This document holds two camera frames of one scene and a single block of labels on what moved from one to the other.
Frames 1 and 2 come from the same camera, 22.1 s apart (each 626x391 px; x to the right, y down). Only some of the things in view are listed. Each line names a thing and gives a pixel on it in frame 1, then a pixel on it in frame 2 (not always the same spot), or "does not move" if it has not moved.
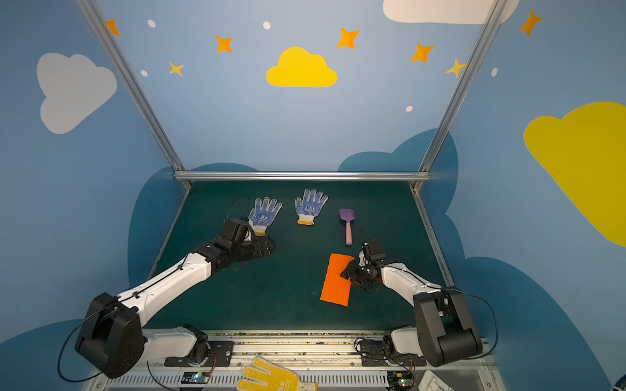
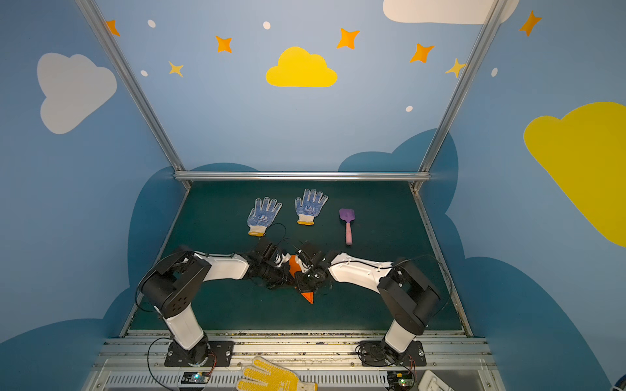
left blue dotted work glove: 263,214 does not move
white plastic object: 429,381 does not move
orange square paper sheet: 337,288 → 294,267
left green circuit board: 196,377 does not move
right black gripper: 361,273 → 313,271
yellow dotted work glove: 266,375 does not move
